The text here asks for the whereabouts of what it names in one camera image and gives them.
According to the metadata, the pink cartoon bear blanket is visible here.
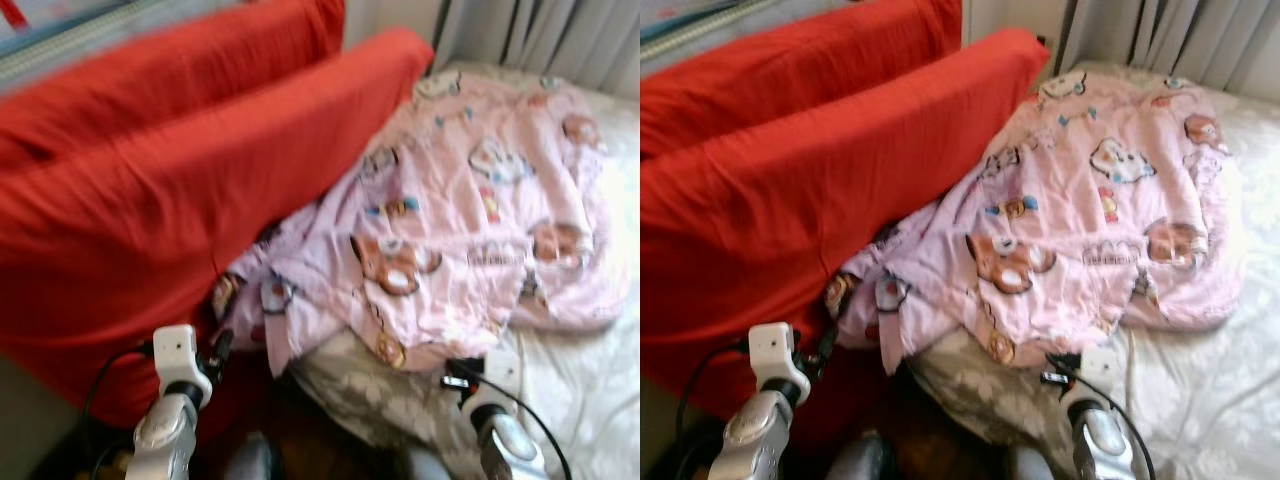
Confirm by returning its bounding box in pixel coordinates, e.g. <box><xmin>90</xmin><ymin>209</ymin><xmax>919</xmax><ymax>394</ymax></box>
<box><xmin>210</xmin><ymin>70</ymin><xmax>633</xmax><ymax>376</ymax></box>
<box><xmin>822</xmin><ymin>68</ymin><xmax>1246</xmax><ymax>371</ymax></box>

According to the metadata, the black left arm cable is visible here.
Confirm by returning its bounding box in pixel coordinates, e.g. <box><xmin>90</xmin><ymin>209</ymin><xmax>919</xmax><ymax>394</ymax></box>
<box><xmin>80</xmin><ymin>340</ymin><xmax>156</xmax><ymax>471</ymax></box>
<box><xmin>676</xmin><ymin>338</ymin><xmax>753</xmax><ymax>476</ymax></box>

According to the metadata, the large red cushion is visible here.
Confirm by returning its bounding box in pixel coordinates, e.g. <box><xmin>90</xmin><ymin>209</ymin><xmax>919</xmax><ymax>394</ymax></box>
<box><xmin>640</xmin><ymin>27</ymin><xmax>1051</xmax><ymax>421</ymax></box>
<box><xmin>0</xmin><ymin>27</ymin><xmax>436</xmax><ymax>431</ymax></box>

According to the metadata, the grey curtain panel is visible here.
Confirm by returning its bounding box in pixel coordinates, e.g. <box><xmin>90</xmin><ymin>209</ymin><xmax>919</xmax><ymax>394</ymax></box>
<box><xmin>435</xmin><ymin>0</ymin><xmax>641</xmax><ymax>96</ymax></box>
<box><xmin>1060</xmin><ymin>0</ymin><xmax>1280</xmax><ymax>101</ymax></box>

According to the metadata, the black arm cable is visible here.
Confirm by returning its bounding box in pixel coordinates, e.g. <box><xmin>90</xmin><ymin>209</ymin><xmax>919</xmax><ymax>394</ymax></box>
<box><xmin>1058</xmin><ymin>360</ymin><xmax>1159</xmax><ymax>480</ymax></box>
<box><xmin>80</xmin><ymin>340</ymin><xmax>156</xmax><ymax>471</ymax></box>
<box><xmin>676</xmin><ymin>338</ymin><xmax>753</xmax><ymax>476</ymax></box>
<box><xmin>460</xmin><ymin>365</ymin><xmax>573</xmax><ymax>480</ymax></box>

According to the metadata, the small red cushion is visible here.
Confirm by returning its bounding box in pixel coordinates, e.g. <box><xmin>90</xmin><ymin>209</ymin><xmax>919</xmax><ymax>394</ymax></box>
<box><xmin>0</xmin><ymin>0</ymin><xmax>346</xmax><ymax>166</ymax></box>
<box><xmin>640</xmin><ymin>0</ymin><xmax>963</xmax><ymax>161</ymax></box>

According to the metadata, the grey robot left leg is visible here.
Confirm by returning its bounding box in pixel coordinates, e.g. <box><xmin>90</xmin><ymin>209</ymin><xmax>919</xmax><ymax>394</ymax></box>
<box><xmin>222</xmin><ymin>432</ymin><xmax>283</xmax><ymax>480</ymax></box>
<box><xmin>828</xmin><ymin>432</ymin><xmax>896</xmax><ymax>480</ymax></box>

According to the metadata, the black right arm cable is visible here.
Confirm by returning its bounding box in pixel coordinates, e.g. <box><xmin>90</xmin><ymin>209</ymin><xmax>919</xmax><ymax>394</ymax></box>
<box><xmin>1058</xmin><ymin>360</ymin><xmax>1159</xmax><ymax>480</ymax></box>
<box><xmin>460</xmin><ymin>365</ymin><xmax>573</xmax><ymax>480</ymax></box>

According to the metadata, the grey robot leg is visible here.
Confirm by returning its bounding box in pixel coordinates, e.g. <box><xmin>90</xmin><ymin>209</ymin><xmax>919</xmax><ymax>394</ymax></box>
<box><xmin>1005</xmin><ymin>445</ymin><xmax>1061</xmax><ymax>480</ymax></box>
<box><xmin>828</xmin><ymin>432</ymin><xmax>896</xmax><ymax>480</ymax></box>
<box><xmin>222</xmin><ymin>432</ymin><xmax>283</xmax><ymax>480</ymax></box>
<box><xmin>400</xmin><ymin>445</ymin><xmax>461</xmax><ymax>480</ymax></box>

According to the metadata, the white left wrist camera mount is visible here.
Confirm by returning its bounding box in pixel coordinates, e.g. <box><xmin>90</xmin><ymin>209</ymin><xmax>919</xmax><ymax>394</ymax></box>
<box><xmin>748</xmin><ymin>322</ymin><xmax>809</xmax><ymax>386</ymax></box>
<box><xmin>152</xmin><ymin>324</ymin><xmax>213</xmax><ymax>386</ymax></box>

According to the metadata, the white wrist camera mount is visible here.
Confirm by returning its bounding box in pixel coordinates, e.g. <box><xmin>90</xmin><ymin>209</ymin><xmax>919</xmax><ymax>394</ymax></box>
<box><xmin>1078</xmin><ymin>345</ymin><xmax>1123</xmax><ymax>401</ymax></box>
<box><xmin>748</xmin><ymin>322</ymin><xmax>809</xmax><ymax>386</ymax></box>
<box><xmin>152</xmin><ymin>324</ymin><xmax>213</xmax><ymax>386</ymax></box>
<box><xmin>478</xmin><ymin>348</ymin><xmax>523</xmax><ymax>406</ymax></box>

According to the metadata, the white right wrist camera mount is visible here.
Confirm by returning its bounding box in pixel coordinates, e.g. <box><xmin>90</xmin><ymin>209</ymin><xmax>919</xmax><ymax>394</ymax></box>
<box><xmin>478</xmin><ymin>348</ymin><xmax>523</xmax><ymax>406</ymax></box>
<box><xmin>1078</xmin><ymin>345</ymin><xmax>1123</xmax><ymax>401</ymax></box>

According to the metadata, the beige floral bed sheet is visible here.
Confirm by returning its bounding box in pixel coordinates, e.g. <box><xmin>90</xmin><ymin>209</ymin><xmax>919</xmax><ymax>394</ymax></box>
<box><xmin>905</xmin><ymin>62</ymin><xmax>1280</xmax><ymax>480</ymax></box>
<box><xmin>290</xmin><ymin>65</ymin><xmax>641</xmax><ymax>480</ymax></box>

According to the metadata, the grey robot right leg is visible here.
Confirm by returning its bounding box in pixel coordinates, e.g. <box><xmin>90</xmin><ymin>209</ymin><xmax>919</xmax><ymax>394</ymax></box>
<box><xmin>400</xmin><ymin>445</ymin><xmax>461</xmax><ymax>480</ymax></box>
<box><xmin>1005</xmin><ymin>445</ymin><xmax>1061</xmax><ymax>480</ymax></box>

